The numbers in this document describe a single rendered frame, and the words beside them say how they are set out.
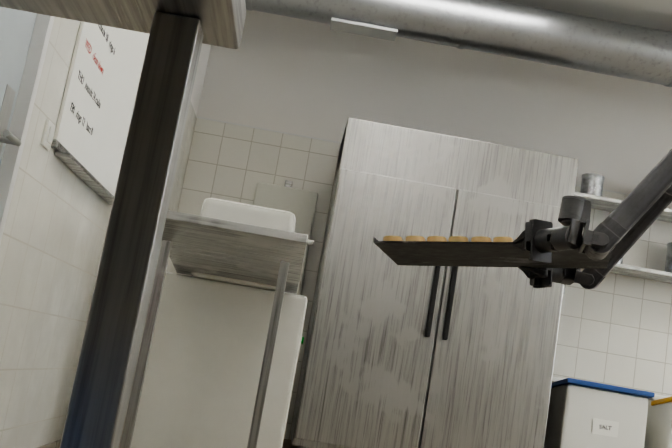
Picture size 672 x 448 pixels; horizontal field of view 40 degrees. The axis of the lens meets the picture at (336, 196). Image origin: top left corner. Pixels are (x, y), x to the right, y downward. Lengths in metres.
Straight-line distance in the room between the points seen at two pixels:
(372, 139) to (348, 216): 0.49
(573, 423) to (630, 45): 2.26
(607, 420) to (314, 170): 2.46
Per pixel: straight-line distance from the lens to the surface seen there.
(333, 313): 5.33
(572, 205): 2.26
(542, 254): 2.32
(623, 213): 2.28
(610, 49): 5.82
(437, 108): 6.55
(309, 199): 6.26
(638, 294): 6.69
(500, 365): 5.45
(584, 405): 5.85
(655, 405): 6.25
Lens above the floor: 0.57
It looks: 11 degrees up
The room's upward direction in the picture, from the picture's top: 10 degrees clockwise
